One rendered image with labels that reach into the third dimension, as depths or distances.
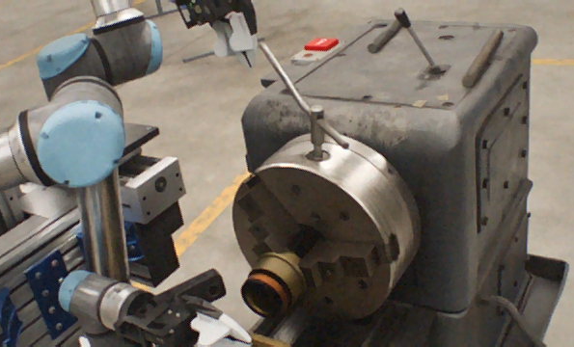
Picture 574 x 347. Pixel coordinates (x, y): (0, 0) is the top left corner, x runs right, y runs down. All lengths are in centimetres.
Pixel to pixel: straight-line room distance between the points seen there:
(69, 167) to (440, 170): 59
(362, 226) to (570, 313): 170
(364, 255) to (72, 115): 47
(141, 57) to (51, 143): 56
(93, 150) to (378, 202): 44
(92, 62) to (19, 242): 39
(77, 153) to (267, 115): 45
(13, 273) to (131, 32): 55
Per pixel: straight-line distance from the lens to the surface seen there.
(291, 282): 102
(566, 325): 260
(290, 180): 106
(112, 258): 121
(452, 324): 130
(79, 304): 112
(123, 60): 144
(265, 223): 106
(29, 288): 140
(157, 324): 98
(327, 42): 152
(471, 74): 123
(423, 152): 111
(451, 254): 120
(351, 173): 104
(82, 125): 92
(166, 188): 142
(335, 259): 103
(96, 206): 115
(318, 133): 103
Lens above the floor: 171
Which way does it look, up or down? 27 degrees down
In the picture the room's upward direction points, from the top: 9 degrees counter-clockwise
